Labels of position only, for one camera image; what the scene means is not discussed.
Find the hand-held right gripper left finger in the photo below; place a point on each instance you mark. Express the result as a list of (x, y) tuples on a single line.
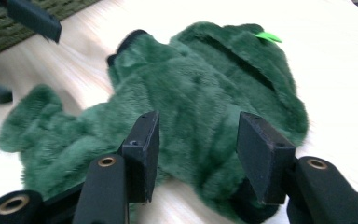
[(141, 161)]

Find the green woven basket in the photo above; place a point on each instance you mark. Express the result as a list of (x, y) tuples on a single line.
[(9, 35)]

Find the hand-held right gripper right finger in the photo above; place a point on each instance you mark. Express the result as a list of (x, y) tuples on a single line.
[(264, 161)]

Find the green plush garment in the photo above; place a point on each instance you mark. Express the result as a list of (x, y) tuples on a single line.
[(183, 87)]

